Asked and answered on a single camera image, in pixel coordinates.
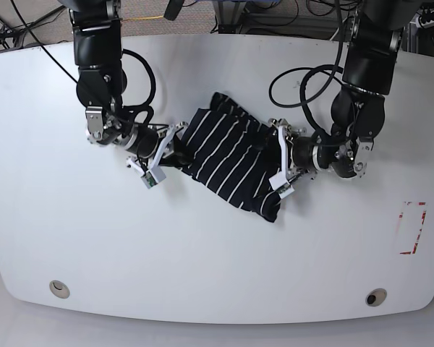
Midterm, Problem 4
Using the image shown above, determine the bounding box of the yellow cable on floor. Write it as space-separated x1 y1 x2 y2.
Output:
121 14 166 22

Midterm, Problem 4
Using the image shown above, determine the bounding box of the right table cable grommet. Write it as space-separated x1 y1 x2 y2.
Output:
365 288 387 307

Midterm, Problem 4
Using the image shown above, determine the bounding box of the navy white striped T-shirt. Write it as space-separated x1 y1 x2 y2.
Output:
181 93 281 223

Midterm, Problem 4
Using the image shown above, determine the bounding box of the white power strip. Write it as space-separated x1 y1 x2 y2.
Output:
416 8 434 29

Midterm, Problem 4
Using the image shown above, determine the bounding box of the black tripod stand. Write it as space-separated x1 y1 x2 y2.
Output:
0 0 72 51

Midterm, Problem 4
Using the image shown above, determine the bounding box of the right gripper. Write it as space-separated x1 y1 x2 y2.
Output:
85 106 193 169

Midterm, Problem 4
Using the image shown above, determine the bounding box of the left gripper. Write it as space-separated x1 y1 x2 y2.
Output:
260 122 374 183

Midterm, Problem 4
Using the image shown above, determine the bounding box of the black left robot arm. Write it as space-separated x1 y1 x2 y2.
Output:
177 1 420 183

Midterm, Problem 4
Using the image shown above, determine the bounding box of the table cable grommet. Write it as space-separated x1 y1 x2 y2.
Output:
49 280 70 299
365 288 387 307

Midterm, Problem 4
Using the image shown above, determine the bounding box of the left table cable grommet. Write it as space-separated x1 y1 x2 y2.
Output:
49 280 70 299

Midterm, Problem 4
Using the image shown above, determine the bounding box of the red tape rectangle marking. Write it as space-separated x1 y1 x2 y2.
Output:
394 201 427 255

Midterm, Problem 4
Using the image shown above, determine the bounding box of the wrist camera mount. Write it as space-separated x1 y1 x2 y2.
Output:
124 123 179 189
269 119 303 199

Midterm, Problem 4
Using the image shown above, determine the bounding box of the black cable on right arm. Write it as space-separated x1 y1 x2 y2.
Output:
7 0 158 126

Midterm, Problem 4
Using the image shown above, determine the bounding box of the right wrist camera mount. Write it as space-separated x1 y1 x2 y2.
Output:
124 123 179 189

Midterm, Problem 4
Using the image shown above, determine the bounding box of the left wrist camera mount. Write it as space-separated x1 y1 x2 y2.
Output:
269 119 303 199

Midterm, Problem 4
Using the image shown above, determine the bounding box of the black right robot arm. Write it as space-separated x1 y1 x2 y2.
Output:
62 1 192 169

